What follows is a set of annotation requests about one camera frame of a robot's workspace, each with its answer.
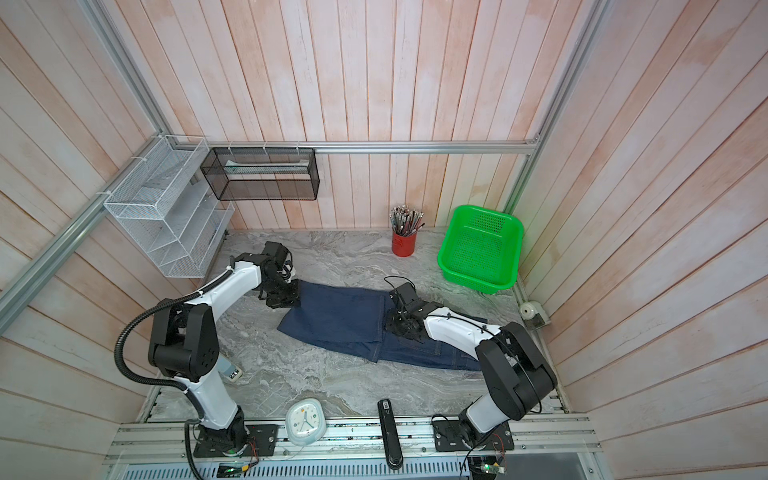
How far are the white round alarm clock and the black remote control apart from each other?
154mm

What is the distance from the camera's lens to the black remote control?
0.70 m

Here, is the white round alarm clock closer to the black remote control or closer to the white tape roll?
the black remote control

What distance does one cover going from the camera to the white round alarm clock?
0.74 m
